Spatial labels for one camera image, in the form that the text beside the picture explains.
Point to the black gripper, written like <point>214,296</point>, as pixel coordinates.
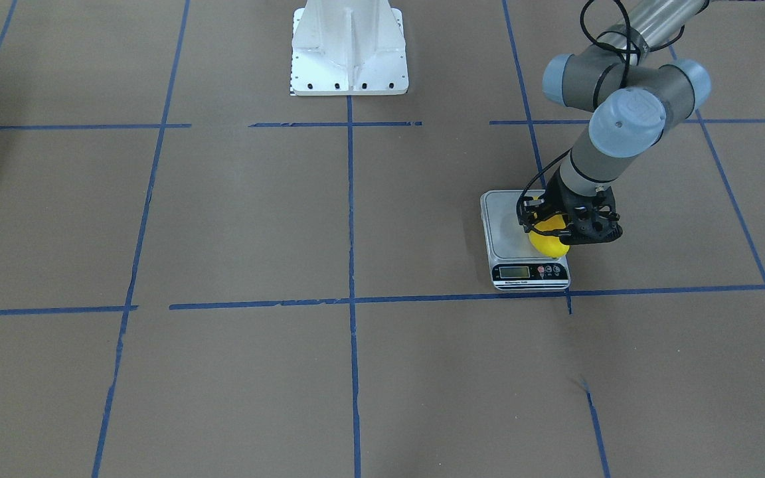
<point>557,199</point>

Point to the yellow mango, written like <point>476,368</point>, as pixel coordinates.
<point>548,242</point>

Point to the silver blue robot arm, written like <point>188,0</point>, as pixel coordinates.
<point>632,108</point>

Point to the silver digital kitchen scale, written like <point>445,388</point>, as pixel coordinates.
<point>515,264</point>

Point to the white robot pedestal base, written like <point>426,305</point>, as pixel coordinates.
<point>348,48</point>

